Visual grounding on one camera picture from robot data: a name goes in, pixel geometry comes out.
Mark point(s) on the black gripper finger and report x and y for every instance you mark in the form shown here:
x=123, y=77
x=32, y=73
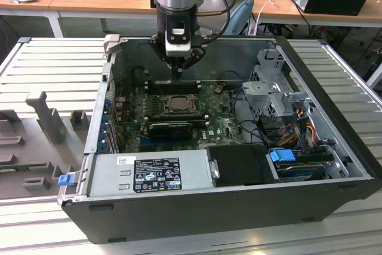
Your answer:
x=159, y=49
x=197, y=55

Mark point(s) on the black RAM slot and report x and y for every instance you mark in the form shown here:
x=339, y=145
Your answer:
x=185, y=88
x=185, y=91
x=179, y=118
x=179, y=113
x=185, y=83
x=179, y=121

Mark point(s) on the CPU socket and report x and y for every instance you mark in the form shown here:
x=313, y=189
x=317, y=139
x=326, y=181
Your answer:
x=164, y=108

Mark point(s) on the grey plastic case latch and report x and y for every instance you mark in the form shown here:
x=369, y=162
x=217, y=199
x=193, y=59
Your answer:
x=111, y=44

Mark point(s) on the silver metal drive cage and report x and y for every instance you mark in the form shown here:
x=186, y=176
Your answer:
x=259, y=90

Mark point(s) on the green motherboard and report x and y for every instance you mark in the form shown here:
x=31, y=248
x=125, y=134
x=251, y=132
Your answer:
x=222, y=131

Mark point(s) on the black graphics card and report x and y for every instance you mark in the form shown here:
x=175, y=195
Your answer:
x=170, y=132

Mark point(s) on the black plastic shroud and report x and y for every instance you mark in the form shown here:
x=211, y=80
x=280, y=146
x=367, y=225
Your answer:
x=238, y=165

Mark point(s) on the hard disk in blue carrier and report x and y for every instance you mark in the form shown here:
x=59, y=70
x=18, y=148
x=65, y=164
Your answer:
x=282, y=159

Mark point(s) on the silver power supply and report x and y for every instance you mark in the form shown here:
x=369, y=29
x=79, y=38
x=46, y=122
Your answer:
x=101, y=174

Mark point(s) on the grey parts rack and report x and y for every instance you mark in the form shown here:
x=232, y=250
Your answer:
x=33, y=138

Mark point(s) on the black and grey PC case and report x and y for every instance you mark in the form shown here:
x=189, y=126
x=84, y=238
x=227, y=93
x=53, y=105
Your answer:
x=179, y=213

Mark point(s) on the blue plastic latch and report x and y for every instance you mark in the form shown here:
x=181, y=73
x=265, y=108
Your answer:
x=65, y=180

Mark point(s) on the green RAM stick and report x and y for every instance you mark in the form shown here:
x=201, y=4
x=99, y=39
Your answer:
x=21, y=167

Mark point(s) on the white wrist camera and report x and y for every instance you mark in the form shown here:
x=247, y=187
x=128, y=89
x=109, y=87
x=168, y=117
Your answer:
x=178, y=49

